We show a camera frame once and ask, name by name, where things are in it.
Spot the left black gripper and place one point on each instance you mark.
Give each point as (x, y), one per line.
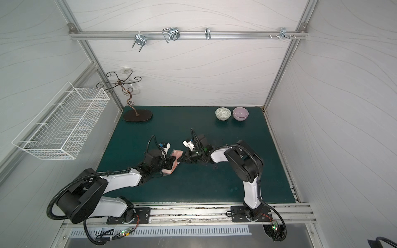
(167, 163)

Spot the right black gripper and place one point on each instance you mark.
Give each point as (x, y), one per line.
(191, 155)

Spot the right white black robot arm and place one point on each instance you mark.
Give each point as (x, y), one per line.
(245, 162)

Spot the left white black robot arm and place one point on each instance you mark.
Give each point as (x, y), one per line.
(85, 197)

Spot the green patterned ceramic bowl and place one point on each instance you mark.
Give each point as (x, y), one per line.
(223, 113)

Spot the brown metal jewelry stand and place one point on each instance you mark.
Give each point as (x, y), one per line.
(133, 115)

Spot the purple ceramic bowl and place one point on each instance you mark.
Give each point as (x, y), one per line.
(240, 114)

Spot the white vent strip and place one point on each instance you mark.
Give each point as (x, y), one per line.
(167, 231)

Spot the small metal clamp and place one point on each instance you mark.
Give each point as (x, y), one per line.
(207, 33)

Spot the left metal hook clamp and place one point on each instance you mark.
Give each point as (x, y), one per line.
(139, 41)

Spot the metal hook clamp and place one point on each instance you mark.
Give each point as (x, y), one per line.
(171, 33)
(139, 41)

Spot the middle metal hook clamp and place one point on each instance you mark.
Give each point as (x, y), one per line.
(171, 33)

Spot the right metal bolt clamp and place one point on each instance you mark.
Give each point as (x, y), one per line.
(283, 34)

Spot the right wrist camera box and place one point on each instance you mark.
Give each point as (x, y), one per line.
(189, 144)

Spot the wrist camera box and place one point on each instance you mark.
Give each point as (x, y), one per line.
(165, 147)
(189, 144)

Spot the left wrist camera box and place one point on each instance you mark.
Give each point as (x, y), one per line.
(165, 147)

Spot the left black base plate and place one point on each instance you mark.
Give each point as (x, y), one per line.
(138, 215)

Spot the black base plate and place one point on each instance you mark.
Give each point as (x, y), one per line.
(138, 215)
(240, 214)

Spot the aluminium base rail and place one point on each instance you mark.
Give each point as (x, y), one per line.
(167, 214)

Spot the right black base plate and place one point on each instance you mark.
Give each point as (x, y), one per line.
(240, 214)

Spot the white wire basket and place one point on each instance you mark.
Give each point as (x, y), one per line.
(60, 129)

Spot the aluminium crossbar rail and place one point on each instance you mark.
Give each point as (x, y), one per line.
(185, 35)

